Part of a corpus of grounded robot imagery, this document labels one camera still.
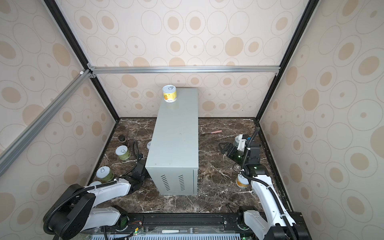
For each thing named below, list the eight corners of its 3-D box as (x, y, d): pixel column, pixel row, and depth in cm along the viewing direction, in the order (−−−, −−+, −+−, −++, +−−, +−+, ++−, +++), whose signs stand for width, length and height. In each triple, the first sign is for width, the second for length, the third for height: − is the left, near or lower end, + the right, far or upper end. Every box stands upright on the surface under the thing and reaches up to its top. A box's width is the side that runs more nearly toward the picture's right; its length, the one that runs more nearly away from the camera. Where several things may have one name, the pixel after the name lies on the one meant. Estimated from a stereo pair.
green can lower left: (99, 182, 89) (93, 178, 84) (104, 170, 94) (99, 166, 89) (112, 182, 89) (107, 178, 84) (116, 170, 94) (112, 166, 89)
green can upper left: (117, 159, 99) (113, 155, 94) (120, 150, 103) (117, 145, 99) (129, 159, 99) (125, 155, 94) (132, 150, 103) (129, 145, 99)
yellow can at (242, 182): (237, 188, 87) (239, 184, 82) (235, 178, 91) (237, 174, 86) (246, 188, 87) (249, 184, 82) (244, 178, 91) (247, 174, 86)
